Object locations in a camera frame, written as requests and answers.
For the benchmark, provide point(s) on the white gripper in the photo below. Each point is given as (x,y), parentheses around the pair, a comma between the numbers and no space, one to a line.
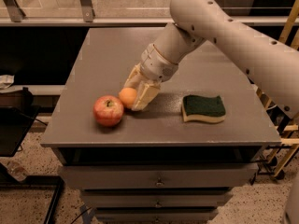
(154,65)

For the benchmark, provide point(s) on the small orange fruit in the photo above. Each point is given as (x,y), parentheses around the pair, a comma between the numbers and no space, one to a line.
(127,97)

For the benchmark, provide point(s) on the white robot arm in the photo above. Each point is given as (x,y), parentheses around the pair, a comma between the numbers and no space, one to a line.
(270,64)

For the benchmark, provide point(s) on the red apple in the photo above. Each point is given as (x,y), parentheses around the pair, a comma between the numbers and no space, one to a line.
(108,110)

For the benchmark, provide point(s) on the green and yellow sponge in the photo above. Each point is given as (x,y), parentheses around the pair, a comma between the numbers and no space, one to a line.
(205,109)

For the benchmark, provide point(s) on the grey drawer cabinet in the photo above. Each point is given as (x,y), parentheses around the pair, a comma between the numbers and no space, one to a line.
(153,166)

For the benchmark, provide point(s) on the black side table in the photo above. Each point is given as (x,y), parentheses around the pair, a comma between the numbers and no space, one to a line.
(17,114)

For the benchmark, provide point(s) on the metal railing with glass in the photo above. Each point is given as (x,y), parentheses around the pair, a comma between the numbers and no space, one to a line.
(99,12)

